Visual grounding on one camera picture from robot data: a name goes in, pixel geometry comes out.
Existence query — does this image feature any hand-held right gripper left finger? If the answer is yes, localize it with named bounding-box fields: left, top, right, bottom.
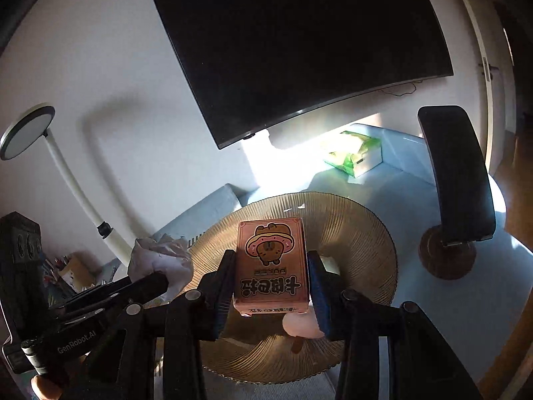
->
left=62, top=250, right=238, bottom=400

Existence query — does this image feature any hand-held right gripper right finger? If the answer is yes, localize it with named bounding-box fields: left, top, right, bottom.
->
left=307, top=250, right=484, bottom=400

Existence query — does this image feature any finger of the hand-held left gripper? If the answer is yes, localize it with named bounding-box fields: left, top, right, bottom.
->
left=49, top=294, right=126, bottom=322
left=62, top=272, right=170, bottom=309

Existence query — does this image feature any white paper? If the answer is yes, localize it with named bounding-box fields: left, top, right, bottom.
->
left=128, top=235, right=195, bottom=303

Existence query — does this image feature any pink bear print box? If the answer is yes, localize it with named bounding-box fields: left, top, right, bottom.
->
left=232, top=217, right=311, bottom=317

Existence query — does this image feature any gold ribbed basket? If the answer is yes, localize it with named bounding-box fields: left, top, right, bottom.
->
left=183, top=192, right=398, bottom=385

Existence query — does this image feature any person's left hand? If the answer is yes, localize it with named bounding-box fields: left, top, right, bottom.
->
left=31, top=374, right=69, bottom=400

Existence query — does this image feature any pink popsicle toy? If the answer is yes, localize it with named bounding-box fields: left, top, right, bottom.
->
left=282, top=313, right=326, bottom=354

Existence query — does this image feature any brown pen holder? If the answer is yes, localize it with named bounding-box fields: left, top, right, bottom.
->
left=58, top=254, right=97, bottom=293

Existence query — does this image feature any bunch of pens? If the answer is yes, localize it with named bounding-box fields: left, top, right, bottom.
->
left=41, top=253, right=72, bottom=278

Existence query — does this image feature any white desk lamp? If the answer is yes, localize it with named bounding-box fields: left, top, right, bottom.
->
left=0, top=105, right=138, bottom=268

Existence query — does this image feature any blue patterned mat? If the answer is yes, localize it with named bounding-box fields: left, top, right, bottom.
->
left=112, top=123, right=517, bottom=400

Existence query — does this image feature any green tissue box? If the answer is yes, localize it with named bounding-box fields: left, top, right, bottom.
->
left=324, top=130, right=383, bottom=178

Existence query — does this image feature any black monitor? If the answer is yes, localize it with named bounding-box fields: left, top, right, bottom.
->
left=142, top=0, right=454, bottom=150

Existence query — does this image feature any white door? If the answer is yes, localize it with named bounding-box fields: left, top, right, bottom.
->
left=443, top=0, right=521, bottom=176

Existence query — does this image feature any black monitor cable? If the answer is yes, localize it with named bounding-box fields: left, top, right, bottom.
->
left=376, top=80, right=418, bottom=96

